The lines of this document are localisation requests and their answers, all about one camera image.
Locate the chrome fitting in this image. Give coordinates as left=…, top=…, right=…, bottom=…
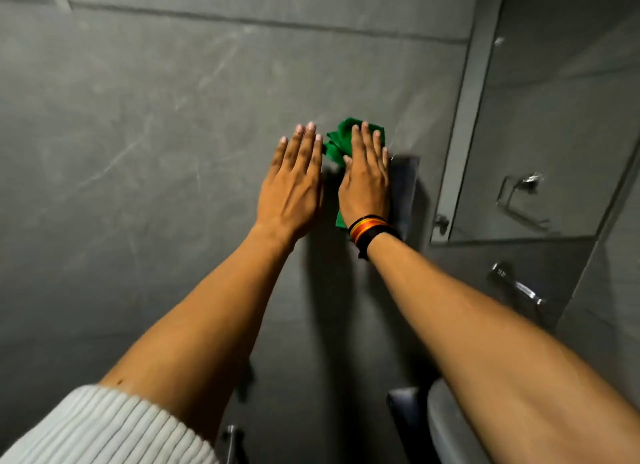
left=221, top=425, right=247, bottom=464

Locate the person's left hand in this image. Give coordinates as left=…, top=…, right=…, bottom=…
left=254, top=121, right=325, bottom=250

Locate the black wristband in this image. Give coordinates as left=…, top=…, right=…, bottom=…
left=356, top=225, right=402, bottom=261

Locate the white ribbed sleeve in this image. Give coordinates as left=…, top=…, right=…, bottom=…
left=0, top=384, right=221, bottom=464

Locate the wall mirror with grey frame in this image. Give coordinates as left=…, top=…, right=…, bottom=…
left=430, top=0, right=640, bottom=245

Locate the grey wall flush plate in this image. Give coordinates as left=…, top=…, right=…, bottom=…
left=388, top=155, right=421, bottom=243

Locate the person's left forearm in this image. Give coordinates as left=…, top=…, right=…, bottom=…
left=99, top=224, right=297, bottom=443

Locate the green cleaning cloth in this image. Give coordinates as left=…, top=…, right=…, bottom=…
left=322, top=117, right=387, bottom=230

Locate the chrome wall tap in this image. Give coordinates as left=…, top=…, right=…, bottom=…
left=488, top=262, right=547, bottom=308

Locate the person's right forearm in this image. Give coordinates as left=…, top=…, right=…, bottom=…
left=366, top=233, right=640, bottom=464

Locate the chrome towel ring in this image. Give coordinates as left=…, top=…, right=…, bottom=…
left=496, top=172, right=552, bottom=232

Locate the striped orange red wristband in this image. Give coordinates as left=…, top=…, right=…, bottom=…
left=348, top=215, right=391, bottom=243

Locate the person's right hand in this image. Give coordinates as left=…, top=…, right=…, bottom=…
left=338, top=121, right=392, bottom=226

